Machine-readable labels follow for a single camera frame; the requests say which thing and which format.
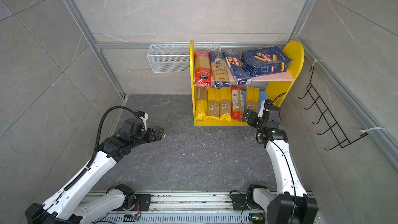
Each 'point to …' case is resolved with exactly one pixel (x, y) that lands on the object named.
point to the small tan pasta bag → (252, 99)
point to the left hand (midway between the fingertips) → (155, 127)
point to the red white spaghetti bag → (237, 102)
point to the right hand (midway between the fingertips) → (251, 113)
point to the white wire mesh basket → (174, 58)
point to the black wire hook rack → (327, 115)
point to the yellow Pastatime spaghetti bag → (201, 103)
